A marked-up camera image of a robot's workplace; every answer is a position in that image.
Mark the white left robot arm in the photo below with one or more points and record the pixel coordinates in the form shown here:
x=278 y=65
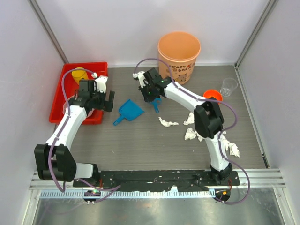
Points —
x=54 y=159

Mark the blue plastic dustpan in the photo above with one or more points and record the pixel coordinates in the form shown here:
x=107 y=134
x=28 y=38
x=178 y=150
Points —
x=130 y=111

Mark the white cable duct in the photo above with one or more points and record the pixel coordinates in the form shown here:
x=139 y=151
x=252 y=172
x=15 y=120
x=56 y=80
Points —
x=84 y=193

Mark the aluminium rail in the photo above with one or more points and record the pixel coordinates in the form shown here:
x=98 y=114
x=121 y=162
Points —
x=259 y=178

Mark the yellow cup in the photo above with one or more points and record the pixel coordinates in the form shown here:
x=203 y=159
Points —
x=78 y=74

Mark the orange bowl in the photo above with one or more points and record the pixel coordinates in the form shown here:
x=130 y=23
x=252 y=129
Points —
x=213 y=94

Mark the blue hand brush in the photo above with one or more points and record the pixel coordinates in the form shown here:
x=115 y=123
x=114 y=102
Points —
x=156 y=103

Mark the white paper scrap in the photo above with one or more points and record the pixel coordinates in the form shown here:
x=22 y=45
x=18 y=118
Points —
x=190 y=134
x=190 y=119
x=200 y=138
x=167 y=123
x=229 y=146

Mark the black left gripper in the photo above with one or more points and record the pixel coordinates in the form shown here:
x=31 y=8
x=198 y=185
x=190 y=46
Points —
x=107 y=106

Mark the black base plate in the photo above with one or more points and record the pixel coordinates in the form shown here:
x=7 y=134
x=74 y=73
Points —
x=158 y=180

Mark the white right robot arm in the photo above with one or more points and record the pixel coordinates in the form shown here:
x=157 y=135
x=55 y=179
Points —
x=208 y=119

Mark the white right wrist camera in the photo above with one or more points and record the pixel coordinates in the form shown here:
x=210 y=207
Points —
x=141 y=78

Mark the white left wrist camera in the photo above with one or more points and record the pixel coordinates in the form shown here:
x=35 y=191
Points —
x=101 y=81

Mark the clear plastic cup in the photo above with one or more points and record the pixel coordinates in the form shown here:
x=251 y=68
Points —
x=228 y=86

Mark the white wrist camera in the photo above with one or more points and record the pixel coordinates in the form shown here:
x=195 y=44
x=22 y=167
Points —
x=101 y=81
x=141 y=78

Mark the orange capybara bucket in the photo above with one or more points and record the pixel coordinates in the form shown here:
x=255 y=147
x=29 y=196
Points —
x=178 y=50

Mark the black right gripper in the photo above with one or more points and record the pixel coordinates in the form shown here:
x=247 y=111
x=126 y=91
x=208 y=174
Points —
x=146 y=98

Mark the clear plastic item in bin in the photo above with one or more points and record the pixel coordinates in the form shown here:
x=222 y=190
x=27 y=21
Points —
x=65 y=107

